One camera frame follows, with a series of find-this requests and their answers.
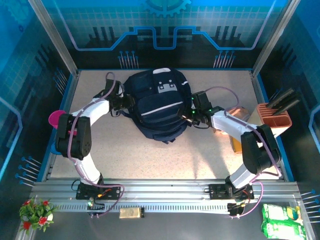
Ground aluminium mounting rail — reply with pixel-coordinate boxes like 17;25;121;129
29;178;301;201

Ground black-handled knife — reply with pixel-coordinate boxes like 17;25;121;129
269;92;300;112
273;99;301;117
265;87;295;108

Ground slotted grey cable duct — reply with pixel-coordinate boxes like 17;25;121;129
56;203;232;213

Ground navy blue backpack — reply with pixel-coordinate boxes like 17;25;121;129
122;67;195;145

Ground beige orange knife block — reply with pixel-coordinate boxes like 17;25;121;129
246;102;293;139

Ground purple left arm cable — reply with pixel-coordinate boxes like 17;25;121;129
65;71;126;219

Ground small tan box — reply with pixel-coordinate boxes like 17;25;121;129
119;206;146;220

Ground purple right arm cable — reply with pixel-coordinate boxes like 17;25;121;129
203;86;283;219

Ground pink pencil case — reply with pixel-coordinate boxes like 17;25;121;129
213;106;251;137

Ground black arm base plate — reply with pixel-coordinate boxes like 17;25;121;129
75;183;121;201
208;183;255;201

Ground artificial plant red flowers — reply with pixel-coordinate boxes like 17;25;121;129
18;197;60;236

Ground green white snack packet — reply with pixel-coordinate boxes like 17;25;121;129
261;203;304;223
260;218;308;240

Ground pink plastic cup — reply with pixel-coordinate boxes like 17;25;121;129
48;109;66;129

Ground small orange box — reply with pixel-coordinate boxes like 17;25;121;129
231;136;243;154

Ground aluminium frame post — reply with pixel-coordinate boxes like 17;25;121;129
27;0;79;77
251;0;302;77

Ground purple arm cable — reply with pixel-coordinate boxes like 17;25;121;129
203;86;283;219
65;71;126;219

